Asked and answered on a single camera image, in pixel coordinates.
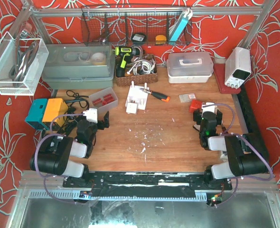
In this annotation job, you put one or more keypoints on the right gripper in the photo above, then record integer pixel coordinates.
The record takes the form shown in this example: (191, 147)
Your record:
(198, 114)

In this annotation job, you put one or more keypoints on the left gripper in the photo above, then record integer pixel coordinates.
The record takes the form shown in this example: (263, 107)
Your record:
(101, 124)

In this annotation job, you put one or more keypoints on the white power adapter cube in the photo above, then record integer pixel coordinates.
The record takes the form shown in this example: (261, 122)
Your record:
(131, 108)

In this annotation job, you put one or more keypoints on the orange black screwdriver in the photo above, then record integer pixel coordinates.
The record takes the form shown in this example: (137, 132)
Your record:
(157, 95)

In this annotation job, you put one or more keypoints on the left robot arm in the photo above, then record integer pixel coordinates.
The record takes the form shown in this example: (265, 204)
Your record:
(52, 155)

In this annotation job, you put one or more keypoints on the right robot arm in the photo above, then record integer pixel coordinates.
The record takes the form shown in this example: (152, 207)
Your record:
(246, 155)

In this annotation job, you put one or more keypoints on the clear spring bin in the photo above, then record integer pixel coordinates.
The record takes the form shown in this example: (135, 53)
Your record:
(104, 100)

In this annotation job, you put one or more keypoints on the orange power cube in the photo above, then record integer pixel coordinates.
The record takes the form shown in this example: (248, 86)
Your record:
(194, 105)

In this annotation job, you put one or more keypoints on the small drill bit case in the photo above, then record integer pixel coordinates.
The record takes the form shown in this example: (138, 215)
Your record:
(185, 98)

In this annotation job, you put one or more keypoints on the white peg board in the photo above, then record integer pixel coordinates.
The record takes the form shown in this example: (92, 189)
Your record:
(137, 95)

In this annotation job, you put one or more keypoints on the wicker basket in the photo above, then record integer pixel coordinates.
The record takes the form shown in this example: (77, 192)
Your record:
(137, 79)

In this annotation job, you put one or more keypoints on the yellow soldering station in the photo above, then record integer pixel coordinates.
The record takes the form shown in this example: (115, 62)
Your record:
(54, 108)

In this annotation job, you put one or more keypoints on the red notebook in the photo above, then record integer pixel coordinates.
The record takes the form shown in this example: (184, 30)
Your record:
(219, 72)

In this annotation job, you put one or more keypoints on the white plastic storage box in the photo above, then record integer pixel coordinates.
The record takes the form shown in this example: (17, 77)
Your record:
(189, 67)

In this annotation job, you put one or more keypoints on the white power supply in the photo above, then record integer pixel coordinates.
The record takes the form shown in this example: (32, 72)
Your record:
(237, 67)

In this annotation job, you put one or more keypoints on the grey plastic toolbox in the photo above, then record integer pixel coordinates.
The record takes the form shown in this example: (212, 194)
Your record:
(77, 66)

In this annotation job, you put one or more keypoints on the teal box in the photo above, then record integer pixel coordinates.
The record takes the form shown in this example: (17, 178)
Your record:
(36, 113)

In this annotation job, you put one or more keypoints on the black tape measure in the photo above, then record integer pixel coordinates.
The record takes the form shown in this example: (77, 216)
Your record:
(139, 39)

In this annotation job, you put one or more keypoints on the yellow tape measure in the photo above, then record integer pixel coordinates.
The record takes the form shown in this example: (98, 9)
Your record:
(160, 40)

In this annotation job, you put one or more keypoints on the blue white hex key set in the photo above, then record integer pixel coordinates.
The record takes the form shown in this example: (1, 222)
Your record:
(176, 30)

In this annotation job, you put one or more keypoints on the clear acrylic box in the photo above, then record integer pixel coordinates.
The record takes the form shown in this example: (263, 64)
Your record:
(21, 64)

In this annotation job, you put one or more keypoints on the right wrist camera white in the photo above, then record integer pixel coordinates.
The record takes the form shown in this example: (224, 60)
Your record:
(209, 107)

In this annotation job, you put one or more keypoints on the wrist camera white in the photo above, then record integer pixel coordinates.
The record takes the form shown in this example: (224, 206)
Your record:
(91, 115)
(209, 107)

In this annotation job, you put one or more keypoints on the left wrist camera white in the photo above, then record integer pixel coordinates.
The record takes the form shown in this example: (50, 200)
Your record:
(91, 115)

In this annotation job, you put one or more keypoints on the black cable tray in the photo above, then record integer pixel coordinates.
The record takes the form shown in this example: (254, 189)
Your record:
(251, 122)

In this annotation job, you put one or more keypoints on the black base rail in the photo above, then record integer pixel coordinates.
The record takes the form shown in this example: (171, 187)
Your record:
(99, 179)

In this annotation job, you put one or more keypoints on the green cordless drill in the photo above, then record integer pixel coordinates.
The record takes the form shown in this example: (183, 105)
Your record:
(126, 54)

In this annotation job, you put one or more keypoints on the black wire basket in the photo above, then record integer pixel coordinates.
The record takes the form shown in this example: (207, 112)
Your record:
(115, 24)

